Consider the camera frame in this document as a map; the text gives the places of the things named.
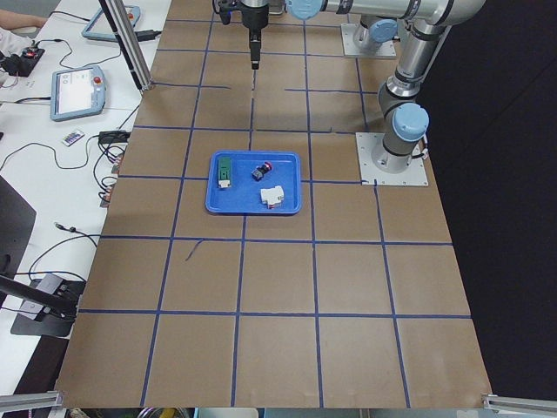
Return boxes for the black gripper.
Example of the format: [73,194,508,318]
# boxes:
[240,0,267,70]

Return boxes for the red emergency push button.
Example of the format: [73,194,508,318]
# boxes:
[252,161,272,181]

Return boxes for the green terminal block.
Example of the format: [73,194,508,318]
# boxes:
[217,157,232,189]

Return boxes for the far blue teach pendant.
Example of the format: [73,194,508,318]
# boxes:
[82,4,148,44]

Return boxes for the blue teach pendant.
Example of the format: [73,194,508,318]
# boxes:
[82,4,148,44]
[50,64,106,122]

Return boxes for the blue plastic tray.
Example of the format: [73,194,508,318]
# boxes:
[205,150,303,215]

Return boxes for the white circuit breaker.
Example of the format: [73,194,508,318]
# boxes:
[259,185,285,209]

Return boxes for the black power adapter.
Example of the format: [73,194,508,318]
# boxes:
[98,130,131,145]

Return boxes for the near blue teach pendant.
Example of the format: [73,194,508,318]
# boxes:
[50,64,106,122]

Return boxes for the small remote control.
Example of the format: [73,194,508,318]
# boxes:
[61,129,85,147]

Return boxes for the black joystick box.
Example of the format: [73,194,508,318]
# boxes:
[2,47,45,78]

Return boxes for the black monitor stand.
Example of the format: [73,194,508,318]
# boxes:
[1,273,85,337]

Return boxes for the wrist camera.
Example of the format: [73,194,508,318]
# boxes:
[211,0,239,25]

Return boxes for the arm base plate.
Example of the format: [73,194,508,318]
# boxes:
[340,24,396,59]
[356,132,428,186]

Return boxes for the aluminium frame post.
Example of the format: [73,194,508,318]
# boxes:
[99,0,152,91]

